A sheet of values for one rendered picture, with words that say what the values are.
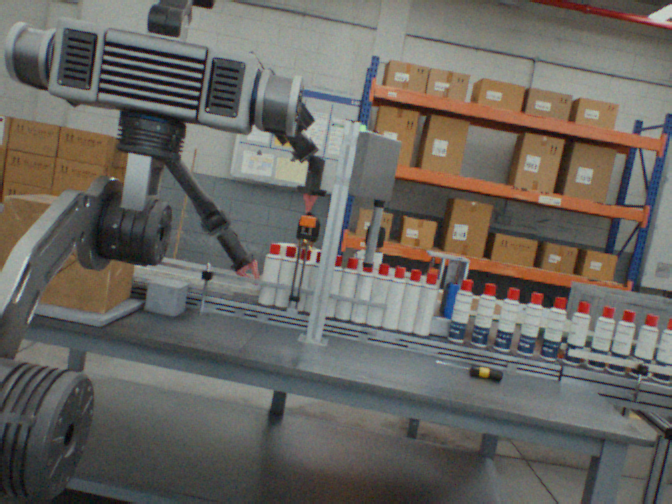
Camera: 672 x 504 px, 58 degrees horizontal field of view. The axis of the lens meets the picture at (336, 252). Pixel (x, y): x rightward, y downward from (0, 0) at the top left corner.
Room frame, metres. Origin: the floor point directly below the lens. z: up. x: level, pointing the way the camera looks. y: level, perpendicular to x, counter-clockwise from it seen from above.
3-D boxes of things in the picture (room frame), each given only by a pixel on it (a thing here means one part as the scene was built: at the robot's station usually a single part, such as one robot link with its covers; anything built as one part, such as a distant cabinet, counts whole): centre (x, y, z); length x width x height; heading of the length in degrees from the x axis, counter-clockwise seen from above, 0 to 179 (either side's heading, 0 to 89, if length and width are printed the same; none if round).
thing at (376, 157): (1.88, -0.05, 1.38); 0.17 x 0.10 x 0.19; 142
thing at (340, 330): (1.97, 0.06, 0.85); 1.65 x 0.11 x 0.05; 87
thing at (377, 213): (1.86, -0.10, 1.18); 0.04 x 0.04 x 0.21
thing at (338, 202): (1.83, 0.02, 1.16); 0.04 x 0.04 x 0.67; 87
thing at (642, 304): (3.37, -1.69, 0.91); 0.60 x 0.40 x 0.22; 96
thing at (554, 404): (2.17, 0.17, 0.82); 2.10 x 1.31 x 0.02; 87
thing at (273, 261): (1.98, 0.20, 0.98); 0.05 x 0.05 x 0.20
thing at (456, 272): (2.04, -0.37, 1.01); 0.14 x 0.13 x 0.26; 87
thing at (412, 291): (1.96, -0.27, 0.98); 0.05 x 0.05 x 0.20
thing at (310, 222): (1.93, 0.10, 1.05); 0.10 x 0.04 x 0.33; 177
